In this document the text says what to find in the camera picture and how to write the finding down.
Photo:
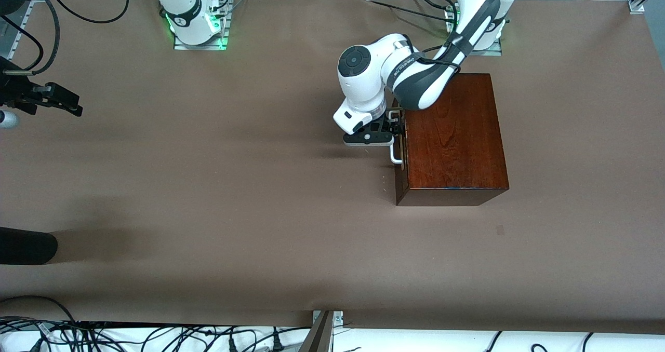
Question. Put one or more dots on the black rounded cylinder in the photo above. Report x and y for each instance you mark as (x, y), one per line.
(26, 245)

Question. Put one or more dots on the dark brown wooden cabinet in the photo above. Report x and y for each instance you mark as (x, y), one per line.
(457, 144)

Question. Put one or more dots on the perforated aluminium rail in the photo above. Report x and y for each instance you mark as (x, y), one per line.
(21, 22)

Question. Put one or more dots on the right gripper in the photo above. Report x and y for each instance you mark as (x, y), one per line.
(15, 93)

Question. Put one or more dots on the small aluminium corner bracket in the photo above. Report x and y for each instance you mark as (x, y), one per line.
(636, 5)

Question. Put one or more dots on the brown paper table cover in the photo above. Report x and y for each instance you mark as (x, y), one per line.
(260, 227)

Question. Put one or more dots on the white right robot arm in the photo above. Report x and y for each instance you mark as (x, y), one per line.
(179, 1)

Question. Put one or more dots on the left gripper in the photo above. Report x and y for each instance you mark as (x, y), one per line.
(396, 125)

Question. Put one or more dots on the black plug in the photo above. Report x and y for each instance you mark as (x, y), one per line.
(278, 344)
(233, 346)

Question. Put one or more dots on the dark diagonal metal beam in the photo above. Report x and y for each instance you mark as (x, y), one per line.
(318, 336)

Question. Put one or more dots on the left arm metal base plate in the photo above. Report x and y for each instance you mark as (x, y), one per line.
(488, 52)

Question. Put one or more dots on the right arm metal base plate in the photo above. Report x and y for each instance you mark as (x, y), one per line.
(200, 47)

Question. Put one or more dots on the silver metal bracket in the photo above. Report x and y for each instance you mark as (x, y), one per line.
(337, 318)

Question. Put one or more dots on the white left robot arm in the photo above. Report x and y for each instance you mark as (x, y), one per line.
(363, 82)

